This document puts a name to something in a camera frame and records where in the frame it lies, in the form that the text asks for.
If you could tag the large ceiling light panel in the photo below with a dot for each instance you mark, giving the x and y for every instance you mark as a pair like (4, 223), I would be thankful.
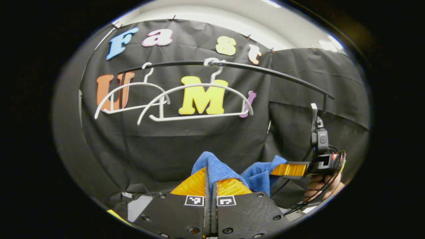
(272, 3)

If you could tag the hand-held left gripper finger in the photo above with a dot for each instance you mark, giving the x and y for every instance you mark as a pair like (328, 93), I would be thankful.
(214, 205)
(207, 199)

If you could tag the black clothes rail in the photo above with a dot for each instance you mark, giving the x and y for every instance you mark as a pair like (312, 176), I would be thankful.
(179, 62)

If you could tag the white clothes hanger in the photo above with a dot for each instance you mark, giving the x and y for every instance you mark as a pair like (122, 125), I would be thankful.
(199, 116)
(136, 83)

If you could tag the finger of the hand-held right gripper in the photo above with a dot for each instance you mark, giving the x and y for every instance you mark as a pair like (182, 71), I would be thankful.
(295, 169)

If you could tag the small ceiling light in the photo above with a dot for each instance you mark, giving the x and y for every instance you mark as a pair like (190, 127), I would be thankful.
(328, 43)

